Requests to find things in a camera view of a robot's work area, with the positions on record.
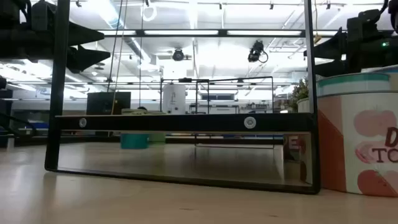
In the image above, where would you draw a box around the green label tin can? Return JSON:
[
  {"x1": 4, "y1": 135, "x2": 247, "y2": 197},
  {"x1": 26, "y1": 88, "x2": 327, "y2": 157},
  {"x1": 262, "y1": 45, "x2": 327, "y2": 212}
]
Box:
[{"x1": 148, "y1": 110, "x2": 167, "y2": 144}]

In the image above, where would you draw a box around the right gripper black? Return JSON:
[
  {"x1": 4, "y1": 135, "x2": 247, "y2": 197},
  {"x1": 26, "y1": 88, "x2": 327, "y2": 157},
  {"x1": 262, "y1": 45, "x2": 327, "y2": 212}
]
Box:
[{"x1": 312, "y1": 27, "x2": 398, "y2": 78}]

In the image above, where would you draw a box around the wooden tray with handles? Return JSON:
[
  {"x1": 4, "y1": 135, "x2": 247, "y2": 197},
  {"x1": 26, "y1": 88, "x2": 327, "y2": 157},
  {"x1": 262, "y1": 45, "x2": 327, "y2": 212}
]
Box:
[{"x1": 44, "y1": 0, "x2": 322, "y2": 195}]

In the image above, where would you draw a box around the black aluminium table frame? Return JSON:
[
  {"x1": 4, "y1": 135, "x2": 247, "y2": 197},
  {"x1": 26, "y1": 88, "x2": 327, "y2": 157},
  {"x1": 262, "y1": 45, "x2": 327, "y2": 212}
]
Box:
[{"x1": 0, "y1": 134, "x2": 284, "y2": 147}]

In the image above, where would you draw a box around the black hanging camera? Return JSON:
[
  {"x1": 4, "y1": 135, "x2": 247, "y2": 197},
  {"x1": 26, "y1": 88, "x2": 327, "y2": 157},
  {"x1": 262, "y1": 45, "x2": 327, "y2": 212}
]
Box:
[{"x1": 247, "y1": 39, "x2": 269, "y2": 64}]

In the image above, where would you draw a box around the black overhead beam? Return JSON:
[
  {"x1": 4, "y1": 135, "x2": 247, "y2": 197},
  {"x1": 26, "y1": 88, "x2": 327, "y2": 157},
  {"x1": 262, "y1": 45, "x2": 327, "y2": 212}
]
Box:
[{"x1": 96, "y1": 28, "x2": 341, "y2": 39}]

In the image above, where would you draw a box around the teal label tin can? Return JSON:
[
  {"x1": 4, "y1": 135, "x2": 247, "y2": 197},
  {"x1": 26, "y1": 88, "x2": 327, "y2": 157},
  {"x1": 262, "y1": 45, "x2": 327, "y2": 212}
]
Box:
[{"x1": 120, "y1": 108, "x2": 150, "y2": 150}]

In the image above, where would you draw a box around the potted plant woven pot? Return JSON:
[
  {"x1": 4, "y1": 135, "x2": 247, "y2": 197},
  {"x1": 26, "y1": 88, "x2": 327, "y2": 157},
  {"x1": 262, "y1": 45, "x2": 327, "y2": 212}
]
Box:
[{"x1": 288, "y1": 77, "x2": 309, "y2": 101}]

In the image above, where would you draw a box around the diced tomatoes tin can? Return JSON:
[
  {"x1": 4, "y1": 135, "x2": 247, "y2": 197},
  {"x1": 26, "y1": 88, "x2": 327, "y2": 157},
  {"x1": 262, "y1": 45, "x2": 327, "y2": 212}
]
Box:
[
  {"x1": 316, "y1": 73, "x2": 398, "y2": 198},
  {"x1": 282, "y1": 97, "x2": 313, "y2": 185}
]

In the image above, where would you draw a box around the round black ceiling lamp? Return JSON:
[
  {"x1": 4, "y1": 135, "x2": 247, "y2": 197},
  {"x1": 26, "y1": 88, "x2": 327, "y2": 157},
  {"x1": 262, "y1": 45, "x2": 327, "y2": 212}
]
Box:
[{"x1": 171, "y1": 48, "x2": 185, "y2": 62}]

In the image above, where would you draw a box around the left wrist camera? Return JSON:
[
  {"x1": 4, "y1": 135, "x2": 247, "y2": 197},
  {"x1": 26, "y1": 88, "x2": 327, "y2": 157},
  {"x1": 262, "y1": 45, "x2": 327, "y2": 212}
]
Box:
[{"x1": 30, "y1": 0, "x2": 59, "y2": 31}]

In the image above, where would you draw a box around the black box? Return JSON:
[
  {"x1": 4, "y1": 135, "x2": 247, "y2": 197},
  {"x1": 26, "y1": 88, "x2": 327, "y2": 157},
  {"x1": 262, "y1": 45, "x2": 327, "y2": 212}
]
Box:
[{"x1": 86, "y1": 91, "x2": 132, "y2": 116}]

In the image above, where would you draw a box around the yellow hanging strap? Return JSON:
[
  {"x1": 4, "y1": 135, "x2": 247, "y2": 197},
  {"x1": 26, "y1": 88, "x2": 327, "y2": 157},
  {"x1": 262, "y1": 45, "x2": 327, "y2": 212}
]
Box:
[{"x1": 313, "y1": 0, "x2": 323, "y2": 44}]

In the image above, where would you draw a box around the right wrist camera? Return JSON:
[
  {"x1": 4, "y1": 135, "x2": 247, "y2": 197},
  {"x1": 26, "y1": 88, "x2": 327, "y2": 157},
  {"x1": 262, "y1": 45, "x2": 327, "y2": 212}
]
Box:
[{"x1": 346, "y1": 8, "x2": 382, "y2": 32}]

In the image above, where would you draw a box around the white cylindrical tank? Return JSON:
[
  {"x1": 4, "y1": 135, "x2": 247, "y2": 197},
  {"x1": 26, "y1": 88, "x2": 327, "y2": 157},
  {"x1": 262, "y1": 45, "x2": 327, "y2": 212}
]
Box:
[{"x1": 162, "y1": 83, "x2": 187, "y2": 115}]

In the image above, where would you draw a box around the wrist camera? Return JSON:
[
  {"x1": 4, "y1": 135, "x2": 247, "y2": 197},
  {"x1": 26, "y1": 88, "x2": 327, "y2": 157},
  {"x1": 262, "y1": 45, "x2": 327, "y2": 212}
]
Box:
[
  {"x1": 346, "y1": 8, "x2": 382, "y2": 32},
  {"x1": 30, "y1": 0, "x2": 59, "y2": 31}
]

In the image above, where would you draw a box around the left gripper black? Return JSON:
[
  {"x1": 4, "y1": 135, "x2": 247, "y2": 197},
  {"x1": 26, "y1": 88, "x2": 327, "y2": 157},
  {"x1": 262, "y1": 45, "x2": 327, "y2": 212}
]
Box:
[{"x1": 0, "y1": 21, "x2": 112, "y2": 75}]

